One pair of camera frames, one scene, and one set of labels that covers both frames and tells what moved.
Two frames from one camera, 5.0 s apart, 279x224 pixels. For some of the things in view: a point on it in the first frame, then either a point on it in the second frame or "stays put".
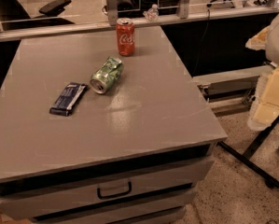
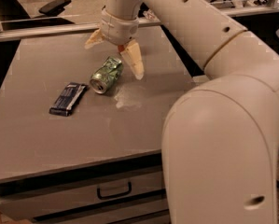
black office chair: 6,10 stays put
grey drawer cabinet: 80,133 stays put
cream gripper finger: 258,42 → 118,32
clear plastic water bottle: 151,14 stays put
